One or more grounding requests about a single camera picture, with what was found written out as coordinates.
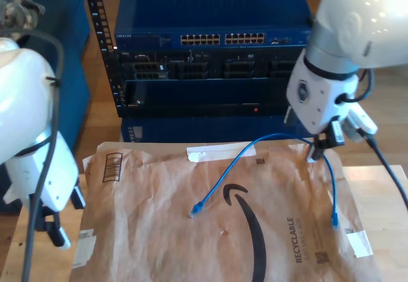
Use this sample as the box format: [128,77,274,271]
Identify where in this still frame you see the black rack server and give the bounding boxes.
[116,48,305,81]

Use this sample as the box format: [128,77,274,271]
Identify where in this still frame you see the camouflage cushion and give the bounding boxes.
[0,0,46,40]

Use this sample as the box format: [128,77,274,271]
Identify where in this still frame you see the blue sofa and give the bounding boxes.
[0,0,92,214]

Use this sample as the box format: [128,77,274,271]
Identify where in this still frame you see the short dark gripper cable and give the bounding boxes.
[346,68,376,103]

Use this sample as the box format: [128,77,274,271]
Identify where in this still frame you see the blue cabinet with white label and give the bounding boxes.
[120,115,315,144]

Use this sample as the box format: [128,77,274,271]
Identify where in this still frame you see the white shipping label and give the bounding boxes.
[71,228,97,269]

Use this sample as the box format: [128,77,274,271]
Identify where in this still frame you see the black unit with red light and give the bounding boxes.
[117,78,302,119]

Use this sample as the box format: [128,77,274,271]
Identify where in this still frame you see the blue network cable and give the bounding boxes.
[189,133,340,231]

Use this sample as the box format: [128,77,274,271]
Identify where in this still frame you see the brown paper mailer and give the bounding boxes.
[69,140,383,282]

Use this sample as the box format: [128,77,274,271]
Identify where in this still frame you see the black perforated rack post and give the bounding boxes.
[81,0,121,117]

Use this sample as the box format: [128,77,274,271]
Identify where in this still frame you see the long white tape strip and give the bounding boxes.
[186,141,258,163]

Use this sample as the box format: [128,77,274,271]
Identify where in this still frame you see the blue network switch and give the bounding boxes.
[113,0,315,50]

